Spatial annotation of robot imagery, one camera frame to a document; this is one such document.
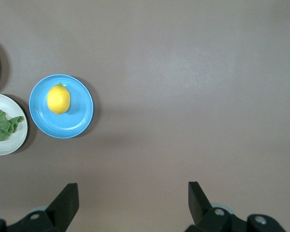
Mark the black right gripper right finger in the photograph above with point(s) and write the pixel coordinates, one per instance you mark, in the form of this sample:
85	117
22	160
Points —
200	210

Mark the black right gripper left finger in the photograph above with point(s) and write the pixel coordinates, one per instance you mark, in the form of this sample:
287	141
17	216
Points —
62	207

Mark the green lettuce leaf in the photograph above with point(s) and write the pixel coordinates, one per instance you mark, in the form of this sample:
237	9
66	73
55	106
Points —
0	128

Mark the yellow lemon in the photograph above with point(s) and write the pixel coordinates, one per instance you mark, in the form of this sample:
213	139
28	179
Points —
58	99

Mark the blue plate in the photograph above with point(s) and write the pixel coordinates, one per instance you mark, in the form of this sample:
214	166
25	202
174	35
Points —
72	123

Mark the beige plate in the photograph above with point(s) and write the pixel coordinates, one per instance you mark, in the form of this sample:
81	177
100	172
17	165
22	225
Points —
4	101

